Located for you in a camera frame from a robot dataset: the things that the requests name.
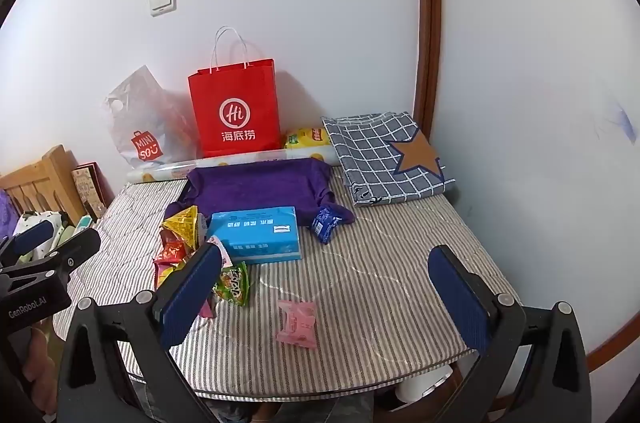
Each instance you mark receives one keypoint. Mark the small blue snack packet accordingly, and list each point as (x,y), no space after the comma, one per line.
(324,223)

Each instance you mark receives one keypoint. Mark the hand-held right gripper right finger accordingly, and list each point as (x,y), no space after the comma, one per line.
(457,298)

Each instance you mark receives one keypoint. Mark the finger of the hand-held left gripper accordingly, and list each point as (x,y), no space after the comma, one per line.
(75,249)
(30,237)

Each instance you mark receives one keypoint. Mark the white floral cloth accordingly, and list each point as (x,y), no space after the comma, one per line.
(57,220)

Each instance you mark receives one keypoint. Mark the striped quilted cover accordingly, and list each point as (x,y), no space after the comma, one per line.
(375,283)

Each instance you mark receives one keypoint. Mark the wooden slatted furniture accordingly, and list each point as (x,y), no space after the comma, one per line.
(45,183)

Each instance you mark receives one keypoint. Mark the small pink snack packet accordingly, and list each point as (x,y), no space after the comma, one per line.
(297,324)

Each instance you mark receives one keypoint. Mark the patterned film roll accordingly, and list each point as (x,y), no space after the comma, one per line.
(160,169)

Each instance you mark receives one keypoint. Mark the grey checked cloth with star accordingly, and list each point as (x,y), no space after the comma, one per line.
(370,153)

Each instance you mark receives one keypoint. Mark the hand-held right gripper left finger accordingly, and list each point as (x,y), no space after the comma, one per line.
(192,298)

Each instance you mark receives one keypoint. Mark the purple fabric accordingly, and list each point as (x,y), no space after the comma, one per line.
(5,210)

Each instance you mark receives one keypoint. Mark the yellow tea packet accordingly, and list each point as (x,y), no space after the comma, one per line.
(307,137)

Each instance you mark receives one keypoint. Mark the white light switch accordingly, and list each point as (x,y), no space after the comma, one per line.
(163,0)

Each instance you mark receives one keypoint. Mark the brown wooden door frame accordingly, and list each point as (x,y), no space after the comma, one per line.
(427,28)

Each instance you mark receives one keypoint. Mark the blue tissue box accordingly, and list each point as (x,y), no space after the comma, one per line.
(255,233)

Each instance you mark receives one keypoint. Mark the teal white small box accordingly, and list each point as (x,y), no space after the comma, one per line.
(85,223)

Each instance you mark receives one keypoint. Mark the white plastic object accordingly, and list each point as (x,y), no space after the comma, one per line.
(425,383)

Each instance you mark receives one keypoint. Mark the white plastic shopping bag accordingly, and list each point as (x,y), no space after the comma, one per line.
(135,113)

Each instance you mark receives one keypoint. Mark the red paper bag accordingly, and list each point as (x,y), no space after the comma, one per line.
(235,93)

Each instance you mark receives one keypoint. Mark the person's left hand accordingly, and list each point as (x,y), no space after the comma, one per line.
(40,368)

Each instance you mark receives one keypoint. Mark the purple cloth covered tray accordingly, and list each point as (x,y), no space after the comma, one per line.
(260,188)

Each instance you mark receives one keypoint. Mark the green snack packet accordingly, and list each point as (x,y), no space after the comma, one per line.
(234,285)

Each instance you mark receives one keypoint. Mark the orange red snack packet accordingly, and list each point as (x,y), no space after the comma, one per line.
(165,274)

